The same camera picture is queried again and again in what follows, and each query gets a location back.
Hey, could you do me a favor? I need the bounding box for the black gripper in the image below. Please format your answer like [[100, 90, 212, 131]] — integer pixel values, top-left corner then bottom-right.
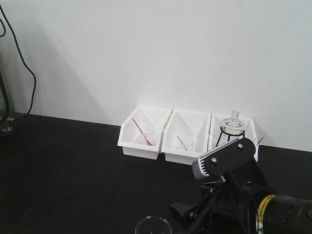
[[169, 160, 268, 234]]

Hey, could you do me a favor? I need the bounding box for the clear glass beaker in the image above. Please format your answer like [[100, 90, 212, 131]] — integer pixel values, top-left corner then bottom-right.
[[135, 215, 173, 234]]

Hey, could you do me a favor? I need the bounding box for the small beaker in middle bin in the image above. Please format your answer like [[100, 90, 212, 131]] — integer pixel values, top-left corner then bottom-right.
[[182, 137, 194, 152]]

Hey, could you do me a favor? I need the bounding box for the small beaker in bin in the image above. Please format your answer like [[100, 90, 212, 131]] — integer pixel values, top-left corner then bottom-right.
[[182, 137, 194, 152], [142, 128, 154, 146]]

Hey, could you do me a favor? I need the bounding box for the round glass flask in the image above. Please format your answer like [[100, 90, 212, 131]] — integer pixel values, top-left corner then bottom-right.
[[221, 111, 246, 135]]

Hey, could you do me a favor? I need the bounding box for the right white plastic bin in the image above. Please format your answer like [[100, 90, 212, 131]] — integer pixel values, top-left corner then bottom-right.
[[208, 114, 259, 161]]

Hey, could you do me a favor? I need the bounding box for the white plastic bin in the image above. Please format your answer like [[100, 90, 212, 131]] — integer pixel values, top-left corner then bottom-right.
[[161, 110, 212, 165], [208, 114, 259, 161], [117, 106, 173, 160]]

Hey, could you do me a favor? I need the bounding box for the middle white plastic bin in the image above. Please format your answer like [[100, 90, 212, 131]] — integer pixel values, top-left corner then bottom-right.
[[161, 110, 212, 165]]

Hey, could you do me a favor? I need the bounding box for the red stirring rod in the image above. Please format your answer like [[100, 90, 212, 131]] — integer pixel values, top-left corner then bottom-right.
[[132, 118, 152, 146]]

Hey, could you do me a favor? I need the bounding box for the small beaker in left bin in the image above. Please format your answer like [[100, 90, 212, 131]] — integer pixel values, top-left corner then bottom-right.
[[142, 128, 154, 146]]

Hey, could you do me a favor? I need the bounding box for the left white plastic bin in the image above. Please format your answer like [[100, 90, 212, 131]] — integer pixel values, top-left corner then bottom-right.
[[117, 106, 173, 160]]

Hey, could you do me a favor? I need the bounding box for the glass door cabinet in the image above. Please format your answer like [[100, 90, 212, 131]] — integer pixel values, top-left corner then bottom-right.
[[0, 56, 16, 137]]

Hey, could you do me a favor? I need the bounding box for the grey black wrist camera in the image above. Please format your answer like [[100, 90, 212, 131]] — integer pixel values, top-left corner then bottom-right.
[[192, 137, 255, 180]]

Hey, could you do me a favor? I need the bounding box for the black wire tripod stand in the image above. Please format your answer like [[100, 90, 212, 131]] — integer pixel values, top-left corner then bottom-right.
[[215, 127, 245, 147]]

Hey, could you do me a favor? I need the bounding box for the black hanging cable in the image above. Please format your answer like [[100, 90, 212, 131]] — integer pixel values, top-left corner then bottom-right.
[[0, 4, 37, 121]]

